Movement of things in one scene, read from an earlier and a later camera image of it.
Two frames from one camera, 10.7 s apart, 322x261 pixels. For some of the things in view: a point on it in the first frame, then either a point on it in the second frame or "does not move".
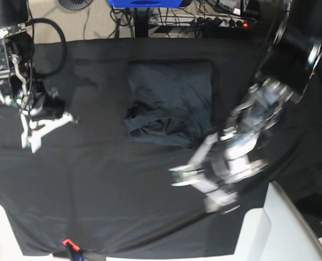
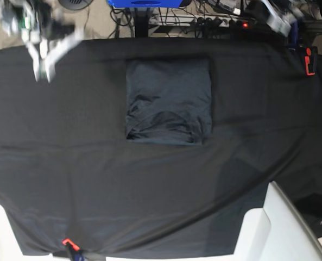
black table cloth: [81, 192] does not move
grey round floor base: [75, 5] does not move
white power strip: [180, 20] does not move
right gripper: [234, 161] to [275, 20]
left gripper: [38, 104] to [49, 28]
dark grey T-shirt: [170, 103] does not move
